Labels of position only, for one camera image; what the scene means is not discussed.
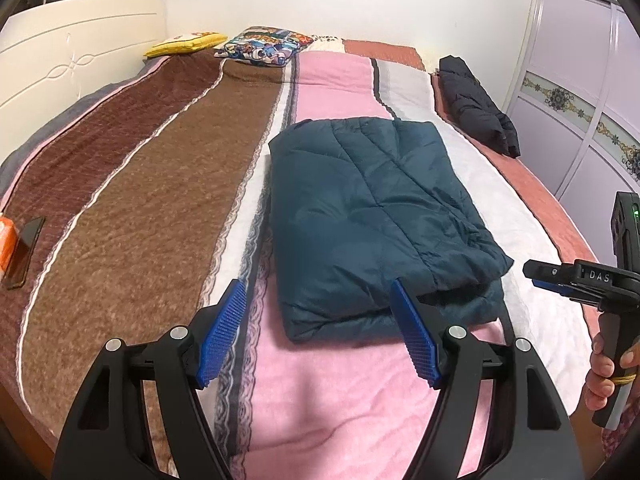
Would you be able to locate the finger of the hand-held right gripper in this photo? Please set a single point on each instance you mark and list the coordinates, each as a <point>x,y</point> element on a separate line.
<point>550,271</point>
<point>555,288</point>

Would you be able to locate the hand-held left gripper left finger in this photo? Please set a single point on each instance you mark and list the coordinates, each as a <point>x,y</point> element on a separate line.
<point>222,330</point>

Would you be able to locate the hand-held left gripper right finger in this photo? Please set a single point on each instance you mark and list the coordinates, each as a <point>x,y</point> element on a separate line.
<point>415,330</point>

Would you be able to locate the teal puffer jacket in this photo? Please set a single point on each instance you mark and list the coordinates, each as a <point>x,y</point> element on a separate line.
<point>375,200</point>

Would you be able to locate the person's right hand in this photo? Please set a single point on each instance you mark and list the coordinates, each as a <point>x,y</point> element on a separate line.
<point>600,377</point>

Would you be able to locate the lilac wardrobe with floral band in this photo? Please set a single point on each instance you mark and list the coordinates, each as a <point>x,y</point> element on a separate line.
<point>575,150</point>

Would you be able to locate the striped patchwork bed blanket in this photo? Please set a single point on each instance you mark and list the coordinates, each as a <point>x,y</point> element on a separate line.
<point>150,210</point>

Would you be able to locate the floral garment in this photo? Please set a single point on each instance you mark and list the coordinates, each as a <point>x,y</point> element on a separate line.
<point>617,442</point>

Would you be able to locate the black puffer jacket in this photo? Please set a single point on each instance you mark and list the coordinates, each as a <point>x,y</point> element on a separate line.
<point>475,105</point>

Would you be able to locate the black smartphone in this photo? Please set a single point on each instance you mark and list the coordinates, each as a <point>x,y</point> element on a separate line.
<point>22,255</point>

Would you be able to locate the orange box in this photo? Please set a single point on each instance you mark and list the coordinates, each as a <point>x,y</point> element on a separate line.
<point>5,240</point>

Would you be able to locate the colourful printed pillow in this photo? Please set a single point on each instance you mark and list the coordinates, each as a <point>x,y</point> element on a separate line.
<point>265,47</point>

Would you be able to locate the yellow pillow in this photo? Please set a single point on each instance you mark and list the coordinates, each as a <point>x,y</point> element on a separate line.
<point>185,45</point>

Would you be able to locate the white patterned pillow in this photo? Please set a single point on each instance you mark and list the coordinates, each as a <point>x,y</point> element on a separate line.
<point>327,43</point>

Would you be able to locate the cream bed headboard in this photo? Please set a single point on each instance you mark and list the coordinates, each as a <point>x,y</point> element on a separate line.
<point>75,45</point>

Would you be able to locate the wooden bed frame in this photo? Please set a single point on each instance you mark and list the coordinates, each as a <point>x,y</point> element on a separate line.
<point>25,425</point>

